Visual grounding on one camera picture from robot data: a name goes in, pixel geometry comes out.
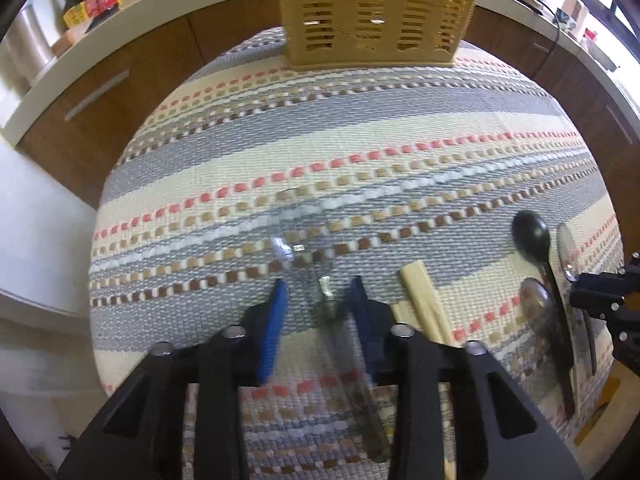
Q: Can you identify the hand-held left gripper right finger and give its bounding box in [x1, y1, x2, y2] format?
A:
[350, 275, 584, 480]

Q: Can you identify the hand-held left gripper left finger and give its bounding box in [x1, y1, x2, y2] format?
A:
[57, 279, 290, 480]

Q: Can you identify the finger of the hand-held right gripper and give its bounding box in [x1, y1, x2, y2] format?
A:
[574, 271, 632, 292]
[569, 289, 628, 322]

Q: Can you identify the clear plastic spoon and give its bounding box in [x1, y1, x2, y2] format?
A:
[267, 187, 394, 464]

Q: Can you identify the long metal spoon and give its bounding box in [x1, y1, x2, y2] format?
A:
[556, 222, 599, 376]

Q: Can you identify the tan plastic utensil basket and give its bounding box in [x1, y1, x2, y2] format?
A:
[274, 0, 488, 72]

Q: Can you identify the short metal spoon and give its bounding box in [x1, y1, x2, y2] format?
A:
[520, 277, 557, 341]

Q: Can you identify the wooden chopstick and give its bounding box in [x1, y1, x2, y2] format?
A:
[398, 266, 458, 480]
[407, 260, 463, 348]

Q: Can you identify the black plastic spoon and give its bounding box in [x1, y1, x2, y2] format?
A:
[512, 210, 577, 418]

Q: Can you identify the striped woven placemat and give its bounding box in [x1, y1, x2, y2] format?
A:
[87, 26, 626, 480]

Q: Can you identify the wooden cabinet front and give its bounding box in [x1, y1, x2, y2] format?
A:
[17, 2, 640, 211]

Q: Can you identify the white kitchen countertop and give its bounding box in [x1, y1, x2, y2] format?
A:
[0, 0, 640, 148]

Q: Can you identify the stainless steel pot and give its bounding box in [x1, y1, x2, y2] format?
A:
[2, 2, 58, 97]

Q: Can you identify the black cable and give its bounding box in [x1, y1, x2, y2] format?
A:
[482, 0, 563, 81]

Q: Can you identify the silver cabinet handle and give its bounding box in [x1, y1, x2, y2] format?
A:
[64, 70, 131, 122]

